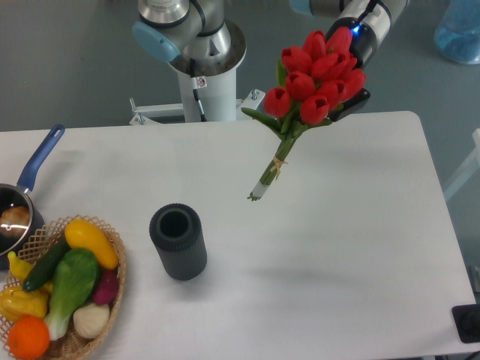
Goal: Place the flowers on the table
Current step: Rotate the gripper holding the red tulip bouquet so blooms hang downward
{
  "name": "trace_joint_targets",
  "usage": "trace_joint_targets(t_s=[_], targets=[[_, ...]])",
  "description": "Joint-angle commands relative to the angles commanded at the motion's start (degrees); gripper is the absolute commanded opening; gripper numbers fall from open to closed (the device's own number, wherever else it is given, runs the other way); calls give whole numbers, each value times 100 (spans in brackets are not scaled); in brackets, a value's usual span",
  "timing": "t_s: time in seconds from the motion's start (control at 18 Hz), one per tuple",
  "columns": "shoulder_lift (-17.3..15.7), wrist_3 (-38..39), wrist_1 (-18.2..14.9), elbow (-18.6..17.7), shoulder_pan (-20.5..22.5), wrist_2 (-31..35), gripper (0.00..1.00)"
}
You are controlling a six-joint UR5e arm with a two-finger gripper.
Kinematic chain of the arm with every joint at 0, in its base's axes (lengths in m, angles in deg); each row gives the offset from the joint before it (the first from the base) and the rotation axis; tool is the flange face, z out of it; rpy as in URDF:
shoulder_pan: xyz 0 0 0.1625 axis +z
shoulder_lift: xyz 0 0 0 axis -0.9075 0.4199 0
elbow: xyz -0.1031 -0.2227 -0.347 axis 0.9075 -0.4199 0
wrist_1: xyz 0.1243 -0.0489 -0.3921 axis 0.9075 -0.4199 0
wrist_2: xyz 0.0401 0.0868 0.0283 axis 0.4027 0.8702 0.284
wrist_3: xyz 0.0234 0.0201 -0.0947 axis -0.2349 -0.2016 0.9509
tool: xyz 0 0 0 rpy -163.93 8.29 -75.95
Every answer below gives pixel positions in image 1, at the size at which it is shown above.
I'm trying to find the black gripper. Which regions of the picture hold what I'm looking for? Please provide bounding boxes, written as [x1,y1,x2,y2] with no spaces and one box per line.
[325,19,371,122]

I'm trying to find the red tulip bouquet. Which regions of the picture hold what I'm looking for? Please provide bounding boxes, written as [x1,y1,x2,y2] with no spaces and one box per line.
[241,31,344,201]

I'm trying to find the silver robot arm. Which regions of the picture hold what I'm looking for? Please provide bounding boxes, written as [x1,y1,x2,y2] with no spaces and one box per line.
[131,1,408,125]

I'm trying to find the blue translucent container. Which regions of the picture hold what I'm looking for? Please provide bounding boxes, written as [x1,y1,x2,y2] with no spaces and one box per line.
[434,0,479,65]

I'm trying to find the dark grey ribbed vase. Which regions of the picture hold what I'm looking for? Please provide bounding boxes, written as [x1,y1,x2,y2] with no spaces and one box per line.
[149,203,208,281]

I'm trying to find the black device at edge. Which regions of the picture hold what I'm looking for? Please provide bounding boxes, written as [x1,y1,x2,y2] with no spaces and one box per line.
[451,304,480,344]

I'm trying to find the yellow squash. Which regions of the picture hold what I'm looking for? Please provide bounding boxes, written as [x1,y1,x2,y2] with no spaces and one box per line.
[64,219,119,270]

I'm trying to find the purple red onion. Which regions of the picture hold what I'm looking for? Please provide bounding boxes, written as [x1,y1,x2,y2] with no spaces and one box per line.
[91,270,119,305]

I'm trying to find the green bok choy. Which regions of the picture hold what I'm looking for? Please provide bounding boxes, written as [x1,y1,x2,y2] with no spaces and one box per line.
[44,248,99,341]

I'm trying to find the white garlic bulb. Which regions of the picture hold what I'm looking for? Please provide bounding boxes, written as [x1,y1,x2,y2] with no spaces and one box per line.
[73,303,110,339]

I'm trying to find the dark green cucumber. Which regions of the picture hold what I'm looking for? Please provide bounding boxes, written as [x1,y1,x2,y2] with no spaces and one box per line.
[22,237,71,292]

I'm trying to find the brown bread roll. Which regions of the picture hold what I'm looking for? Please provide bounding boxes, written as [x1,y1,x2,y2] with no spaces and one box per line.
[1,206,30,239]

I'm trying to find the yellow banana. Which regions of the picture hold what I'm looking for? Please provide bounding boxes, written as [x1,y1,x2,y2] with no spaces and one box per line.
[5,251,53,295]

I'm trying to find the woven wicker basket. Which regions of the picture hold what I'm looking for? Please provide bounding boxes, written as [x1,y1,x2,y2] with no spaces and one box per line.
[17,214,127,360]

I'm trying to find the yellow gourd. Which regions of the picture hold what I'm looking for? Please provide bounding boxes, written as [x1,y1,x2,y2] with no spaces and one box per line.
[1,286,49,323]

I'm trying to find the orange fruit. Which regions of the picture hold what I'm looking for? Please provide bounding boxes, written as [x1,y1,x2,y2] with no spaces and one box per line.
[7,316,50,359]

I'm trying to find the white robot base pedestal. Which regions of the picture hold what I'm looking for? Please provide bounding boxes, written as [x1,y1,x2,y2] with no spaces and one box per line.
[129,63,266,125]

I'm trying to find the blue handled saucepan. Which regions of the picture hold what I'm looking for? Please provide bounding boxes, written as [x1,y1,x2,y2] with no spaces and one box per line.
[1,124,65,271]

